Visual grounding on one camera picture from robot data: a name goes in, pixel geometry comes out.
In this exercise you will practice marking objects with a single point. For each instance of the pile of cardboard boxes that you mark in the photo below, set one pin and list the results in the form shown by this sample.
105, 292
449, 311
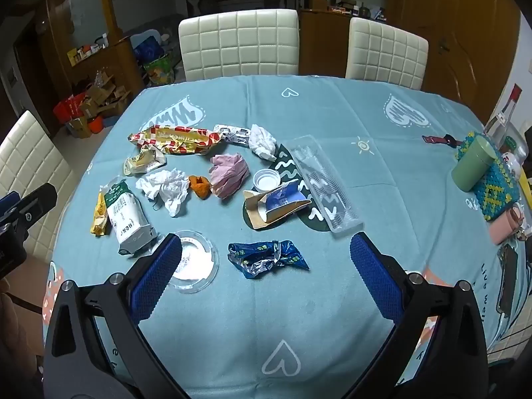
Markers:
99, 95

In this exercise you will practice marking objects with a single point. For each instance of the clear round plastic lid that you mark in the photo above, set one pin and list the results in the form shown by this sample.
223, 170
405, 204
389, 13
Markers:
199, 262

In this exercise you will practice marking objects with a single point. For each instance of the blue white flattened carton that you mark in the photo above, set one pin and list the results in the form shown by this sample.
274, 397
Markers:
282, 199

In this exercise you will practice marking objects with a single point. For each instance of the red gold snack wrapper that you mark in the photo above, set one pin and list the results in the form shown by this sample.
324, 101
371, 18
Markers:
178, 138

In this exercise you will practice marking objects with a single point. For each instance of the pink pouch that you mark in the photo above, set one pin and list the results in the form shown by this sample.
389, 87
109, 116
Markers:
503, 226

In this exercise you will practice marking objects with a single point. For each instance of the jar with white lid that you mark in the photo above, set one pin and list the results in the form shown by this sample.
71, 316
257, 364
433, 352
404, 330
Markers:
515, 153

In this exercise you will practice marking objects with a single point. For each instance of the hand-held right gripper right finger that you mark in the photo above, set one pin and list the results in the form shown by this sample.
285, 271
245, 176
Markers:
374, 274

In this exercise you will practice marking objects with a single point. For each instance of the colourful shopping bag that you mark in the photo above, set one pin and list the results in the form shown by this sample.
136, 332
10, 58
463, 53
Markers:
160, 70

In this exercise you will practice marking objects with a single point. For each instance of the silver blister pack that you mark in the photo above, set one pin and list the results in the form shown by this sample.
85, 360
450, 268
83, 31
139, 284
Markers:
232, 135

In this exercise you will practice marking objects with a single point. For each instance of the white ribbed cap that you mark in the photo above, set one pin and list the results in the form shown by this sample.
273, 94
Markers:
266, 181

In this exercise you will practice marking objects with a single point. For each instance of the blue bag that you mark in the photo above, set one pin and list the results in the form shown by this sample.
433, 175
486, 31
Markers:
147, 48

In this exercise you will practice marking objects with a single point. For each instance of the black phone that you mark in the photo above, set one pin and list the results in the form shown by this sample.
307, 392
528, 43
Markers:
508, 278

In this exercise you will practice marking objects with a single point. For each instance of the large white tissue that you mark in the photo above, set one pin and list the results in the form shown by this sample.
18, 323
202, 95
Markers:
166, 187

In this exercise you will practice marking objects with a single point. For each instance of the wooden cabinet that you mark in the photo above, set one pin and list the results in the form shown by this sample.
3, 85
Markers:
126, 66

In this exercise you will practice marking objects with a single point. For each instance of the wooden sideboard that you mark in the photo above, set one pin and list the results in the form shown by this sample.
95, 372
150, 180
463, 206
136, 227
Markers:
324, 41

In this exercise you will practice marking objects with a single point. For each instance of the red black pen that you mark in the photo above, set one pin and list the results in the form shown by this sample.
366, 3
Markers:
434, 138

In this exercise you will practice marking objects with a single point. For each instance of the pink tissue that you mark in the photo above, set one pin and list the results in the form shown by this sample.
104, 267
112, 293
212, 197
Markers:
227, 174

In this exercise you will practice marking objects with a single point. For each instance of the glass bottle with red cap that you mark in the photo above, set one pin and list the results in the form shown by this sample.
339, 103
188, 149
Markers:
505, 112

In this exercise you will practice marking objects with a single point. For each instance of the small white crumpled tissue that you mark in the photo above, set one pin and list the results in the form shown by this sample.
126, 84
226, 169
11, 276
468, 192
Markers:
262, 141

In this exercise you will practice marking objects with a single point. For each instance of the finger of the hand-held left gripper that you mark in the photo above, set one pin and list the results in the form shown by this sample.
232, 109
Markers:
8, 204
37, 205

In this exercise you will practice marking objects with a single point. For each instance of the orange peel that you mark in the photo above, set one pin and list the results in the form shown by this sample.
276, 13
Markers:
199, 186

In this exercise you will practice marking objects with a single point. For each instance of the beaded tissue box cover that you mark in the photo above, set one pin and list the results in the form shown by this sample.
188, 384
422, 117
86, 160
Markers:
498, 191

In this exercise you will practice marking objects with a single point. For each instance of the blue foil wrapper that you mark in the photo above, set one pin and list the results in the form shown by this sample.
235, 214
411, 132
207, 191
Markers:
257, 257

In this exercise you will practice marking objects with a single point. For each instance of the wooden wardrobe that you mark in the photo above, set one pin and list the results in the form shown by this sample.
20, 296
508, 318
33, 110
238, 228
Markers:
457, 29

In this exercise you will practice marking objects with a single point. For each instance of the white quilted dining chair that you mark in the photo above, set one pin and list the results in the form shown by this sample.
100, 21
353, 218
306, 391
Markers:
33, 158
386, 54
237, 45

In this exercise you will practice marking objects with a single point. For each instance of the clear plastic tray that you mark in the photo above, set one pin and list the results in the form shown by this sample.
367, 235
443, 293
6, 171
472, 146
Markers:
324, 187

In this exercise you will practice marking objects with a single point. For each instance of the yellow wrapper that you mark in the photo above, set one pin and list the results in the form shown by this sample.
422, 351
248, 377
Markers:
99, 216

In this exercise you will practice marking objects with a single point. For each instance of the green cylindrical tin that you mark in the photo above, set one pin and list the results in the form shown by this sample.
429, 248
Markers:
471, 166

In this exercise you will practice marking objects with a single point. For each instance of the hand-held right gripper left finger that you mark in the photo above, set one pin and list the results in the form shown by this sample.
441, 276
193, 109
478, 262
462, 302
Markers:
160, 274

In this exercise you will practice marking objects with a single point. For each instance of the crumpled clear wrapper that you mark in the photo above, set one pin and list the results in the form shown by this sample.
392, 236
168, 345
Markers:
141, 161

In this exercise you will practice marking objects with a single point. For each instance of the brown box with black tape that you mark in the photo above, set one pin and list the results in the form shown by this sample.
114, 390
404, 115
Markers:
16, 332

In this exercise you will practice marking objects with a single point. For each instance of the green white paper bag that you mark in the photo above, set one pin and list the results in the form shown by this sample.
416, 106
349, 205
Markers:
124, 216

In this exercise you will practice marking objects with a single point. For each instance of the blue printed tablecloth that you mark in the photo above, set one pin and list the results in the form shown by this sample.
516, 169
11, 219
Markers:
291, 299

